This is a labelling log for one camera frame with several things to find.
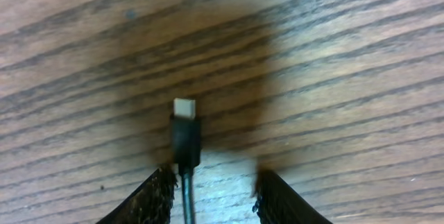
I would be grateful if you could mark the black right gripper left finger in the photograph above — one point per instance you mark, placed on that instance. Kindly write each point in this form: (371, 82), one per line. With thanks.
(150, 203)

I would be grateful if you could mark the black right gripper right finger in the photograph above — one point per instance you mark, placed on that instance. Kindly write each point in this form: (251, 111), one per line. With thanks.
(277, 203)

